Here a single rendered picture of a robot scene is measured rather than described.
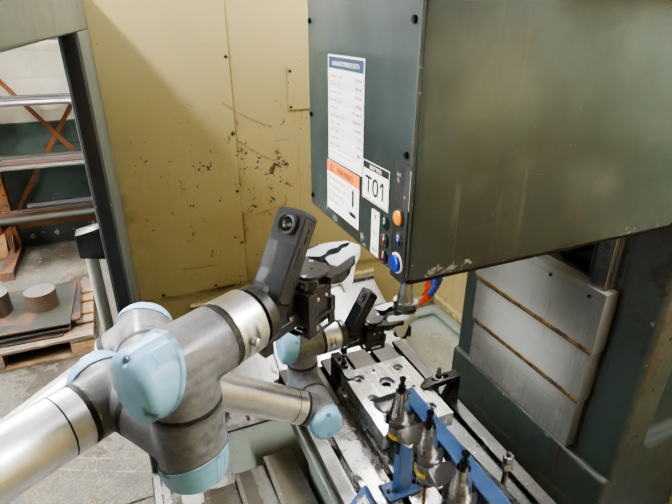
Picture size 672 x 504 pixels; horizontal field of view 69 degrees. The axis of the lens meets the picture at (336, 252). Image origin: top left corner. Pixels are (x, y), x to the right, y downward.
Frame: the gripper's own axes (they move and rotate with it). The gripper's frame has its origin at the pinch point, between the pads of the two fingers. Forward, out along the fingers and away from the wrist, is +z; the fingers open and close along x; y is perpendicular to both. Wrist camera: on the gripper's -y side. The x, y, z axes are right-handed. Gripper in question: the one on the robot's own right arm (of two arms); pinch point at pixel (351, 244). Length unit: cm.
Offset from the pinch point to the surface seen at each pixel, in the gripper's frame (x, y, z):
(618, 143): 24, -9, 48
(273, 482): -43, 100, 22
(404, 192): 1.1, -4.7, 12.4
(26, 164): -410, 77, 114
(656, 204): 32, 5, 62
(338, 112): -21.3, -12.9, 25.4
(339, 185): -20.8, 1.4, 25.1
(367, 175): -10.0, -4.0, 18.8
